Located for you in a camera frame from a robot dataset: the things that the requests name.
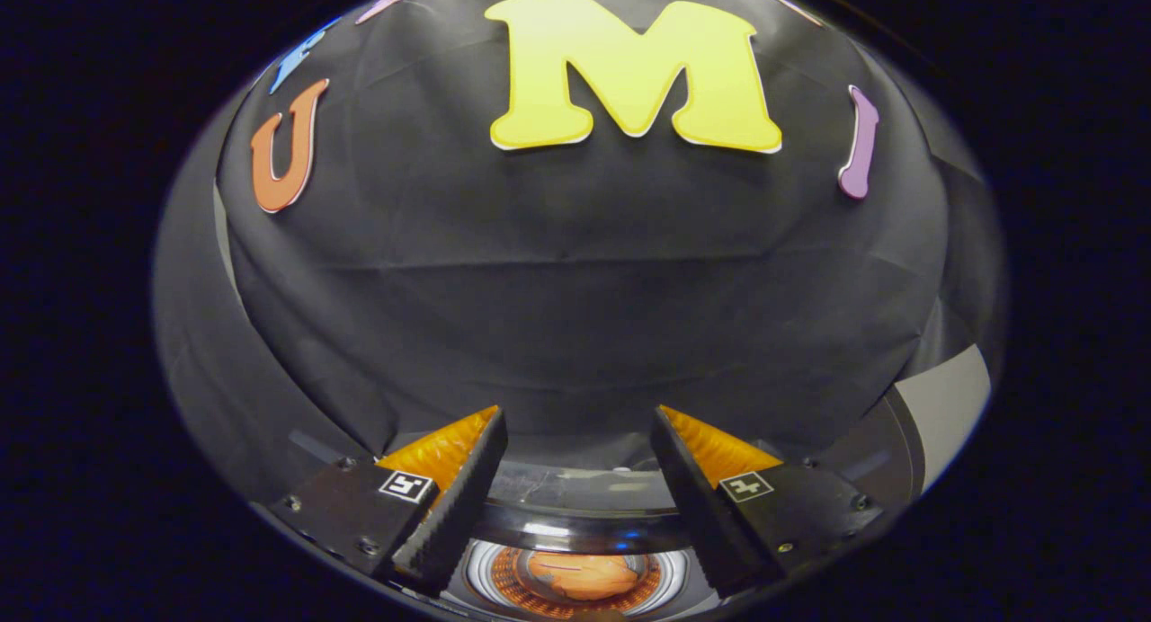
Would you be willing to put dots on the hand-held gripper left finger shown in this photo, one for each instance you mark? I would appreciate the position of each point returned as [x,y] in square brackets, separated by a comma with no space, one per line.
[463,505]

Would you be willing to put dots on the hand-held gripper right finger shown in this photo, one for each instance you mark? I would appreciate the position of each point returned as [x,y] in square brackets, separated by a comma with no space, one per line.
[697,505]

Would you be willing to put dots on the dark washing machine lid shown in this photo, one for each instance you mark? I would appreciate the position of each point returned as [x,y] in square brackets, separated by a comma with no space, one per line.
[575,528]

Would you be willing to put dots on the orange polo shirt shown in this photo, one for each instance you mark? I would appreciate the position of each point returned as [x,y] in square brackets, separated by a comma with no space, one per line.
[584,575]

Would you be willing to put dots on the black backdrop cloth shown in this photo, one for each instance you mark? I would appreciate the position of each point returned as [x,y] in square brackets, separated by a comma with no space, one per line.
[575,289]

